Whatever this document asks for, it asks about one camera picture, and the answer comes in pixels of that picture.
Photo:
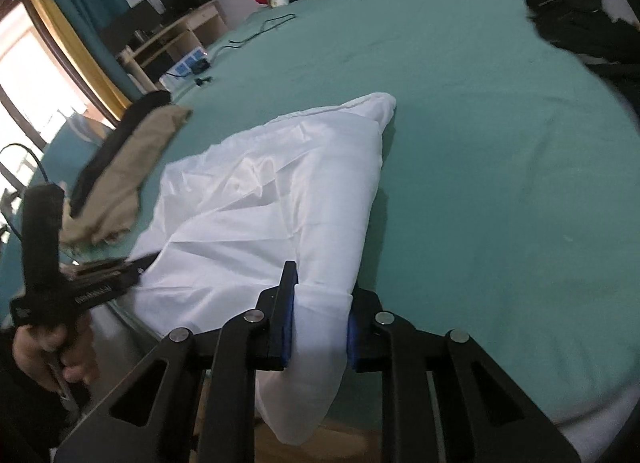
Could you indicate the black monitor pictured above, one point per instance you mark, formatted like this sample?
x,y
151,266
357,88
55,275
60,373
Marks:
x,y
130,20

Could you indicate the bright window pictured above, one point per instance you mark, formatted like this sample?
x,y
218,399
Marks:
x,y
30,83

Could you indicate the blue white power strip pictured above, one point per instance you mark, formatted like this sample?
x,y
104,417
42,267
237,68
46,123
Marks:
x,y
187,63

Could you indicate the beige pants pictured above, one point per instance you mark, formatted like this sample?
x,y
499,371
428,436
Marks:
x,y
130,168

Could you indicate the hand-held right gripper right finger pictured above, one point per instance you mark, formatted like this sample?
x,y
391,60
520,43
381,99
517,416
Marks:
x,y
352,343

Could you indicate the white garment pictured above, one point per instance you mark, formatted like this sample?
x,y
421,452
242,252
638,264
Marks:
x,y
260,203

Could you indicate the person's left hand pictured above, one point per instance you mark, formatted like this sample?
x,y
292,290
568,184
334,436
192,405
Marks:
x,y
35,358

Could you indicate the black cloth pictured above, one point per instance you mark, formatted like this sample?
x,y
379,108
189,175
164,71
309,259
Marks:
x,y
135,110

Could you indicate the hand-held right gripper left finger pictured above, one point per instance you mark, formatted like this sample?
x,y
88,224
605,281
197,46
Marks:
x,y
289,318

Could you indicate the teal cloth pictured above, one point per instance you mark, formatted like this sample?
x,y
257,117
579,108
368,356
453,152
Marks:
x,y
75,130

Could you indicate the yellow curtain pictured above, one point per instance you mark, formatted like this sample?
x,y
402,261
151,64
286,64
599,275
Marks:
x,y
65,38

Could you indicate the light wooden desk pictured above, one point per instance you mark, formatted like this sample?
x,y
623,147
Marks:
x,y
200,18

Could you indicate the black clothing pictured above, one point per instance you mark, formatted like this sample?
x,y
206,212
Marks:
x,y
575,23

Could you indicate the bed with green sheet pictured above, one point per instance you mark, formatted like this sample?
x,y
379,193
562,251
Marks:
x,y
475,168

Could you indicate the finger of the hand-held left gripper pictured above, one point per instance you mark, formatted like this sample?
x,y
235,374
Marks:
x,y
145,259

